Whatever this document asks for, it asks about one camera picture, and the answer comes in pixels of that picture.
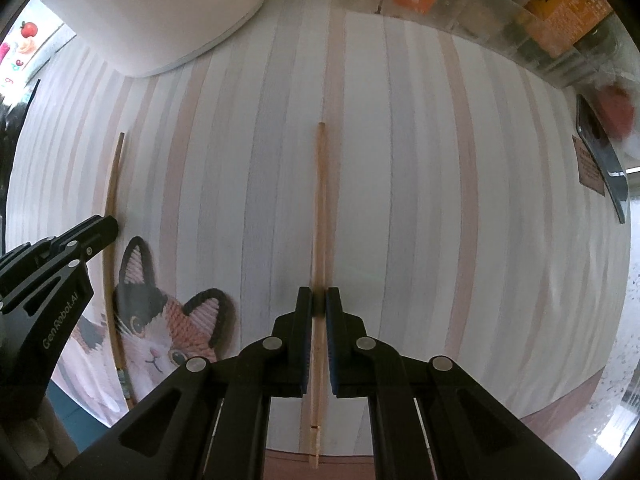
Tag wooden chopstick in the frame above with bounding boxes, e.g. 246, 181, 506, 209
309, 122, 329, 469
102, 132, 134, 410

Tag blue cabinet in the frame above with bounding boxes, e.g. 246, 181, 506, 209
47, 382, 108, 452

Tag striped cat table mat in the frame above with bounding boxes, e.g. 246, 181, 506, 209
1, 0, 637, 479

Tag cream cylindrical utensil holder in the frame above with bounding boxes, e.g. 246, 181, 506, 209
41, 0, 265, 77

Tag brown coaster card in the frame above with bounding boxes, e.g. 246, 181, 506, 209
573, 136, 605, 196

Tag colourful wall stickers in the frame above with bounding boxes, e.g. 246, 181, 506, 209
1, 21, 39, 86

